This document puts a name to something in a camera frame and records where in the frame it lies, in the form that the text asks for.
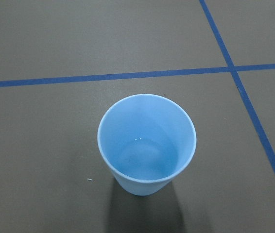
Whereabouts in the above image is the light blue plastic cup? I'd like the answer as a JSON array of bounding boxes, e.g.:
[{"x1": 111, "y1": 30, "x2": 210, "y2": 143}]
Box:
[{"x1": 97, "y1": 94, "x2": 197, "y2": 196}]

